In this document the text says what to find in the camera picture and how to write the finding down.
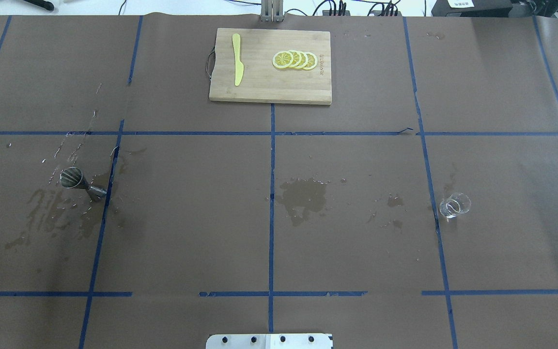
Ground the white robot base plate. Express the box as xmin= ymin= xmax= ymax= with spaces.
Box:
xmin=205 ymin=333 xmax=334 ymax=349

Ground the bamboo cutting board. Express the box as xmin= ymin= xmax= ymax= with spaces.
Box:
xmin=209 ymin=27 xmax=332 ymax=106

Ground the steel jigger measuring cup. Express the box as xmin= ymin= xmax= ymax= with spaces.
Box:
xmin=60 ymin=167 xmax=107 ymax=202

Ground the lemon slice front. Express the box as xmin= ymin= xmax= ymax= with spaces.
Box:
xmin=272 ymin=50 xmax=294 ymax=69

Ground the aluminium frame post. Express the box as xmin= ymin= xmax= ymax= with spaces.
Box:
xmin=261 ymin=0 xmax=285 ymax=23

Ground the lemon slice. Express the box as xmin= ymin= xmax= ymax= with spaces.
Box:
xmin=302 ymin=52 xmax=318 ymax=71
xmin=289 ymin=49 xmax=303 ymax=68
xmin=295 ymin=51 xmax=309 ymax=69
xmin=272 ymin=50 xmax=294 ymax=69

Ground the yellow plastic knife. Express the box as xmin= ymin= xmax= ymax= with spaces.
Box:
xmin=231 ymin=33 xmax=245 ymax=87

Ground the lemon slice back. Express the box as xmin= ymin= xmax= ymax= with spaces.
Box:
xmin=302 ymin=52 xmax=318 ymax=71

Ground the small glass beaker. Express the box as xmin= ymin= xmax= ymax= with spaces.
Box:
xmin=439 ymin=192 xmax=472 ymax=219

